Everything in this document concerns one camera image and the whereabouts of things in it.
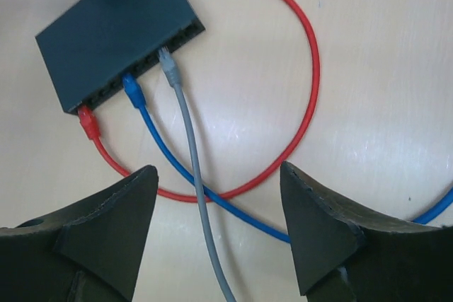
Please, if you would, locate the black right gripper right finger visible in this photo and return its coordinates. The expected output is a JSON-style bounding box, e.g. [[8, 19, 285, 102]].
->
[[280, 162, 452, 301]]

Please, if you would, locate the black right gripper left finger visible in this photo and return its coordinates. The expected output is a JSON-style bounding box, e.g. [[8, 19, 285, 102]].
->
[[1, 165, 158, 301]]

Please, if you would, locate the red ethernet cable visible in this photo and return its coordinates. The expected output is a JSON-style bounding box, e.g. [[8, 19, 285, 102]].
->
[[76, 0, 321, 204]]

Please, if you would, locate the blue ethernet cable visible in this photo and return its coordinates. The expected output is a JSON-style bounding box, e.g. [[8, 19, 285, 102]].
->
[[121, 73, 453, 244]]

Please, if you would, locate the grey ethernet cable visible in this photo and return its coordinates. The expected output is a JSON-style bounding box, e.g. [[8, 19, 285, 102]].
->
[[157, 47, 237, 302]]

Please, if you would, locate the black network switch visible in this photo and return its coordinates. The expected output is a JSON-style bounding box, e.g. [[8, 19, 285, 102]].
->
[[35, 0, 205, 115]]

